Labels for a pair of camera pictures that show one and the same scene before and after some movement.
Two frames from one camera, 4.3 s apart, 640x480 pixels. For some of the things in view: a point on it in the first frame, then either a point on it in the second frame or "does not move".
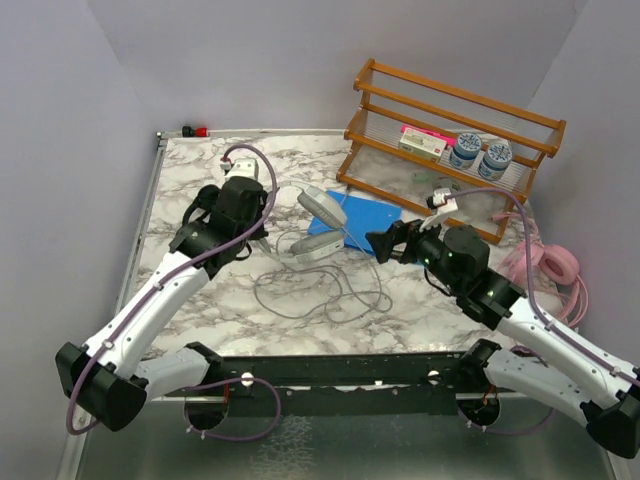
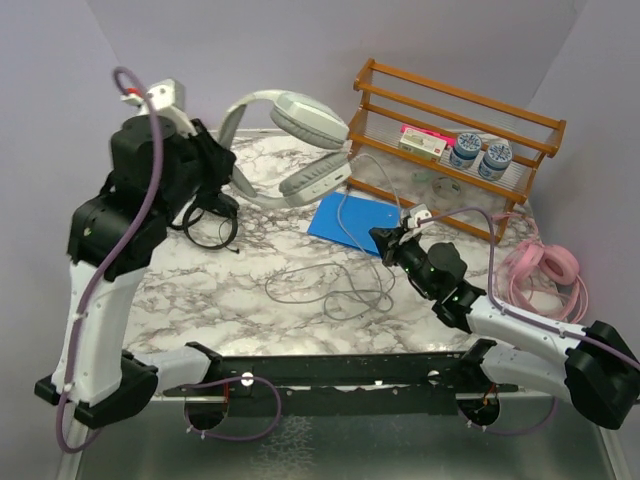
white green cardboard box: x=423 y=144 does not move
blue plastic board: x=362 y=217 does not move
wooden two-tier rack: x=446 y=149 does not move
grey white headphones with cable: x=323 y=244 to x=312 y=137
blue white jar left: x=465 y=151 does not move
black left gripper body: x=260 y=232 to x=207 y=169
